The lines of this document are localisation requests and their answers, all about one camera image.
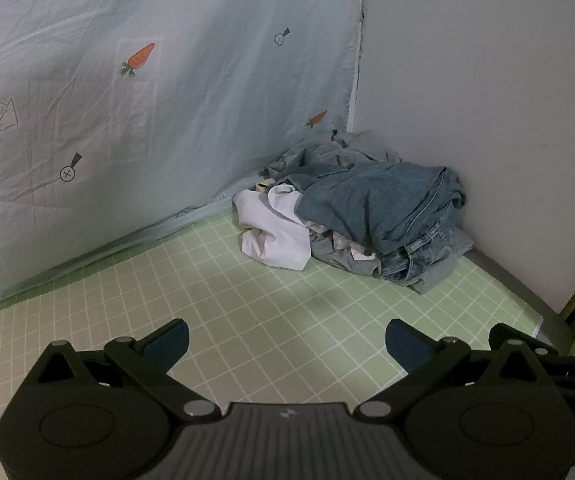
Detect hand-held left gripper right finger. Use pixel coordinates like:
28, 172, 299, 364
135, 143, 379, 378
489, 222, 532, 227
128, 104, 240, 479
356, 318, 557, 420

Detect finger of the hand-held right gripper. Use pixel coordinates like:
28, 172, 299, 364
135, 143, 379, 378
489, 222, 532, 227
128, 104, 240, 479
487, 322, 575, 377

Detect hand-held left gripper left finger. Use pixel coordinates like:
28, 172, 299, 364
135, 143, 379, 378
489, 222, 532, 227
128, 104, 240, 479
32, 318, 221, 420

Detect blue denim jeans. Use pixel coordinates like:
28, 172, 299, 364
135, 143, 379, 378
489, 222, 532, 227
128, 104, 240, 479
295, 160, 468, 286

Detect white garment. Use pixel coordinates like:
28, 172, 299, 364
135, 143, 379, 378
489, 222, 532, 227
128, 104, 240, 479
232, 182, 313, 272

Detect light blue denim garment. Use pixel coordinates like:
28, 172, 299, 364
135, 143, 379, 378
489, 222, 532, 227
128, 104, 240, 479
260, 129, 475, 296

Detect carrot print pale sheet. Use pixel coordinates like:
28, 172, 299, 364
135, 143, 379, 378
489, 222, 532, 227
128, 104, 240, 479
0, 0, 364, 317

